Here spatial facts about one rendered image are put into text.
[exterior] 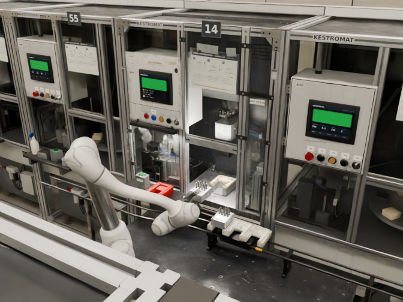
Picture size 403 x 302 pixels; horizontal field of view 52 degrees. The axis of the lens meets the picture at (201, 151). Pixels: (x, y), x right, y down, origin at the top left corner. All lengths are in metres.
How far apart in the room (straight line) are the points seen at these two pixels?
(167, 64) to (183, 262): 1.20
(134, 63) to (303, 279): 1.67
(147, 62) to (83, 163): 0.89
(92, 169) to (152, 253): 0.85
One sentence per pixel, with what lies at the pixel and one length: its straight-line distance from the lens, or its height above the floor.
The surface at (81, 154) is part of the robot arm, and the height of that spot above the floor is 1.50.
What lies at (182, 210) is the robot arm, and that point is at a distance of 2.13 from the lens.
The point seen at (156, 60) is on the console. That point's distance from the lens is 2.60.
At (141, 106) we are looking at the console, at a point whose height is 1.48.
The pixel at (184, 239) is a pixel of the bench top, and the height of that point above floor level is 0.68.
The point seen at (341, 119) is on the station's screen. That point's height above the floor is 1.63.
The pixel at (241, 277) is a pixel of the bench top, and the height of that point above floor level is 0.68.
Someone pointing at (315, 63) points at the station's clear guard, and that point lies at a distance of 2.19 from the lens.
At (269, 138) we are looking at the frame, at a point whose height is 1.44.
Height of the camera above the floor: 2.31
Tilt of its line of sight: 24 degrees down
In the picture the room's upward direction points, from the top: straight up
